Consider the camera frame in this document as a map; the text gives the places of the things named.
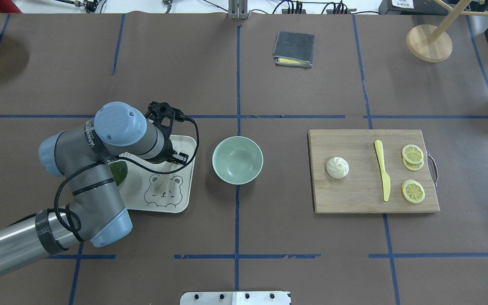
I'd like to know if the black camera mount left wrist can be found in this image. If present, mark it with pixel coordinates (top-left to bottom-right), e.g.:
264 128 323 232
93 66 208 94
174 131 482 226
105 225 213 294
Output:
145 102 187 139

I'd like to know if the green avocado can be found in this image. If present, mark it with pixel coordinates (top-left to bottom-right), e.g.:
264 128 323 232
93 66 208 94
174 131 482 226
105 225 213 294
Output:
109 161 128 186

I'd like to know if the yellow plastic knife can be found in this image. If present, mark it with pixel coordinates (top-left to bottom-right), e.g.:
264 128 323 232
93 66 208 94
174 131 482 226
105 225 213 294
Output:
374 139 391 202

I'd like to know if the lemon slice lower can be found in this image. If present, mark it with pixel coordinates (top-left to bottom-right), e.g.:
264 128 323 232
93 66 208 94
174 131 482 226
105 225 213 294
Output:
401 180 425 203

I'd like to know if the mint green bowl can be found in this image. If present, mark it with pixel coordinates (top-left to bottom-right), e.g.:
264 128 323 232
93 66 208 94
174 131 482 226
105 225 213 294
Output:
212 136 264 185

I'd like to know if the wooden mug tree stand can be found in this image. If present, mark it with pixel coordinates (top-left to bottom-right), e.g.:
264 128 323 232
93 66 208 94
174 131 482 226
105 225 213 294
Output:
405 0 488 63

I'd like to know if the lemon slice under top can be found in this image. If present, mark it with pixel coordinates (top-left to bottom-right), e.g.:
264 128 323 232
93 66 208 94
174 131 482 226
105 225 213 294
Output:
402 159 424 171

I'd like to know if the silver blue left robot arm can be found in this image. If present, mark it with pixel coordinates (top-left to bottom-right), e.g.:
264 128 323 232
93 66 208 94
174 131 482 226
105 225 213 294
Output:
0 102 195 276

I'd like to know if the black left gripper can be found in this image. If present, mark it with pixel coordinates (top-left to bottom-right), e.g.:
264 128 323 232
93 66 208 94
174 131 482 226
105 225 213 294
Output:
158 144 189 165

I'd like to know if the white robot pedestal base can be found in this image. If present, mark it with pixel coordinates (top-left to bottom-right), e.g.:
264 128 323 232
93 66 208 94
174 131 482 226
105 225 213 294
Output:
180 290 292 305

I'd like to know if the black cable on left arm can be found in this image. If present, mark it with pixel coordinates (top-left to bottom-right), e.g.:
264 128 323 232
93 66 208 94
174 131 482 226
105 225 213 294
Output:
53 114 200 250

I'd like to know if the aluminium frame post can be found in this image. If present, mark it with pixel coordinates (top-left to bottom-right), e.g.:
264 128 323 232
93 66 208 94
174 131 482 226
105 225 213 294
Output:
228 0 249 20

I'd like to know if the yellow sponge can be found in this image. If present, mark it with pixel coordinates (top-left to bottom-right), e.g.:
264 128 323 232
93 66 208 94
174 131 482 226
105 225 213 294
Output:
275 57 312 68

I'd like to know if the bamboo cutting board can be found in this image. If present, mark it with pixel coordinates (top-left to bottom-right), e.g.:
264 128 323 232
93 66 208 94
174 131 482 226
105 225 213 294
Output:
308 129 440 213

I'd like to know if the white ceramic spoon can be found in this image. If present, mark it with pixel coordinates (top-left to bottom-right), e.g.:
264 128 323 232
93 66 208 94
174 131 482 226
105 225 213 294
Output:
152 163 177 194

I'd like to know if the red bottle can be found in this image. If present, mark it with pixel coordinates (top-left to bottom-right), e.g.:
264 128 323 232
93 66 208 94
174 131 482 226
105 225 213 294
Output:
0 0 22 14

